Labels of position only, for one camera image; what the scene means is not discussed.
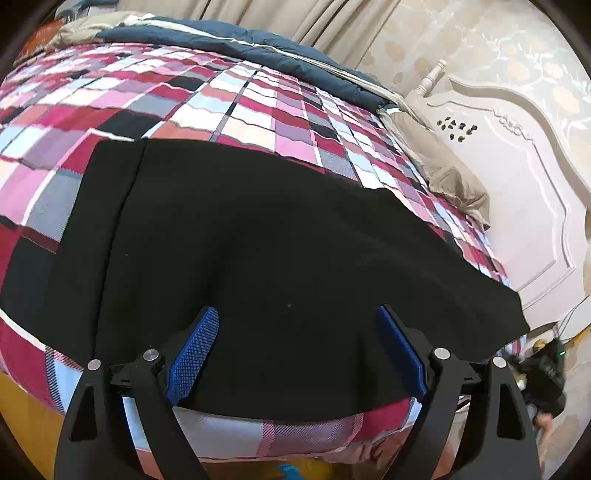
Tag beige curtain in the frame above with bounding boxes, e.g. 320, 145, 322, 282
111, 0, 402, 93

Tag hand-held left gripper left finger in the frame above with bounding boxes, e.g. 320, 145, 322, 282
54, 305, 220, 480

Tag white carved headboard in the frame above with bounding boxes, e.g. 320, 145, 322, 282
406, 59, 591, 330

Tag group of dark headboard stickers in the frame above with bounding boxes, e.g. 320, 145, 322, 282
436, 115, 478, 141

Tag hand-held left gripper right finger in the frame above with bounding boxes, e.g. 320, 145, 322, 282
375, 305, 543, 480

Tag beige pillow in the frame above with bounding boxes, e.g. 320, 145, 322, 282
390, 111, 491, 232

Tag person's right forearm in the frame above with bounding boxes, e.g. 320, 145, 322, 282
533, 411, 561, 462

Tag plaid bedsheet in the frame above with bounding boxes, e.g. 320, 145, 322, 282
0, 41, 511, 462

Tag orange cloth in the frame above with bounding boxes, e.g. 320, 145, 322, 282
14, 18, 70, 65

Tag black pants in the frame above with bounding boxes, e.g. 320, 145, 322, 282
39, 137, 531, 423

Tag dark blue quilt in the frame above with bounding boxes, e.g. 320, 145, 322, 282
58, 11, 407, 112

